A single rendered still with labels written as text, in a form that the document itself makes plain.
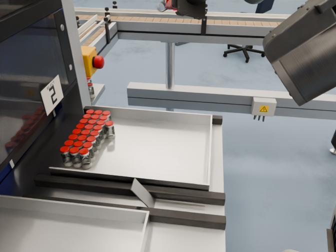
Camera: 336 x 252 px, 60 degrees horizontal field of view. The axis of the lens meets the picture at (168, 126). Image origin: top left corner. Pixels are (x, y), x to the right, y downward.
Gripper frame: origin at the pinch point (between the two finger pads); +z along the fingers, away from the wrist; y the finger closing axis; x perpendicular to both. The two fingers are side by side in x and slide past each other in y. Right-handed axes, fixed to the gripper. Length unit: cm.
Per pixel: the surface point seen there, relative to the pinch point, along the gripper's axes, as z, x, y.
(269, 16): 43, -82, 21
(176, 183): -9.9, 2.7, -38.7
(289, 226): 37, -102, -87
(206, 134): 2.0, -14.0, -30.7
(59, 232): -5, 24, -47
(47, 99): 10.6, 24.1, -22.9
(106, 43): 72, -10, 3
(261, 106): 52, -91, -23
